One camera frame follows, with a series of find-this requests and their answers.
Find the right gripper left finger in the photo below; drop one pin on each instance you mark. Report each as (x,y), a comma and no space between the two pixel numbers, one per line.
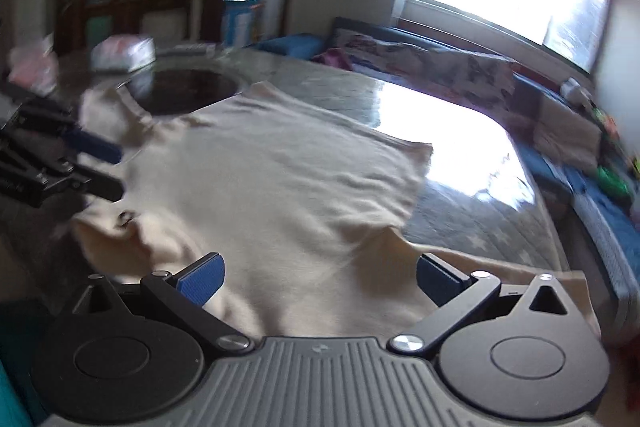
(129,352)

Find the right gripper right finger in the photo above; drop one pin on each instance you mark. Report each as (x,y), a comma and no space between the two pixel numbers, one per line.
(514,352)

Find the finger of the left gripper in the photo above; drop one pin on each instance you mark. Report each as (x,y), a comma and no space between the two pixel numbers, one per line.
(31,179)
(47,117)

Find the cream knit sweater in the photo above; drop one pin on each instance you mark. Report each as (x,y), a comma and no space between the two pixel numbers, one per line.
(306,207)

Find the plastic tissue pack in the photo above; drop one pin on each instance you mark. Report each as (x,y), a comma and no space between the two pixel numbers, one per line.
(123,53)

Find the black round induction cooktop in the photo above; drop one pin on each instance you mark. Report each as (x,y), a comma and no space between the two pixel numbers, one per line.
(171,92)

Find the green plastic bowl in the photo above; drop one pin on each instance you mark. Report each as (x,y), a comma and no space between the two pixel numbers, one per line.
(612,185)

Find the blue small cabinet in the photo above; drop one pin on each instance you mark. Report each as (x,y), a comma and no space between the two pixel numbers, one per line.
(239,23)

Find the grey plain cushion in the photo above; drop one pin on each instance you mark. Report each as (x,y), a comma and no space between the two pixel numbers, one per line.
(566,137)

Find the blue corner sofa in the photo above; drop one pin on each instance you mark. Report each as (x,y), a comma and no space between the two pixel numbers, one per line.
(516,170)

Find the panda plush toy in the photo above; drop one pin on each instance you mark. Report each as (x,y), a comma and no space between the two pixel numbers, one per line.
(575,95)

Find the right butterfly pillow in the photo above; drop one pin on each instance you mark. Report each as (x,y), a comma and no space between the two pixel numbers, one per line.
(478,80)

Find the butterfly pillow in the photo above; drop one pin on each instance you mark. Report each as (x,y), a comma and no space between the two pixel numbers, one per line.
(393,58)
(478,80)

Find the magenta cloth on sofa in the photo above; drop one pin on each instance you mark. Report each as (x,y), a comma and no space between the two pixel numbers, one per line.
(334,57)

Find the left butterfly pillow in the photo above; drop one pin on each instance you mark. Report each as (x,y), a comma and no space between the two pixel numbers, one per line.
(393,58)

